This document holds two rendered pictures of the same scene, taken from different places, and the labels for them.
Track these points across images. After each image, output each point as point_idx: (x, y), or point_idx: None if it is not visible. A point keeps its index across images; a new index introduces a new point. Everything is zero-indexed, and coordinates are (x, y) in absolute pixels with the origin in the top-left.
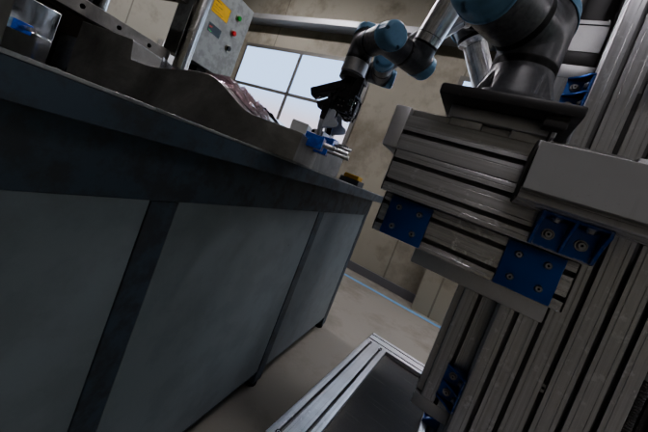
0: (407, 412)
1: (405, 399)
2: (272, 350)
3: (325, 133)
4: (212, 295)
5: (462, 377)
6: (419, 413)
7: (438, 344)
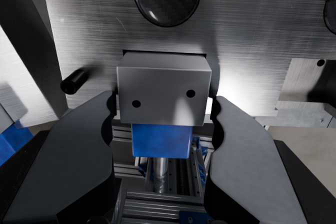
0: (198, 127)
1: (210, 125)
2: None
3: (146, 122)
4: None
5: (151, 177)
6: (204, 133)
7: (167, 170)
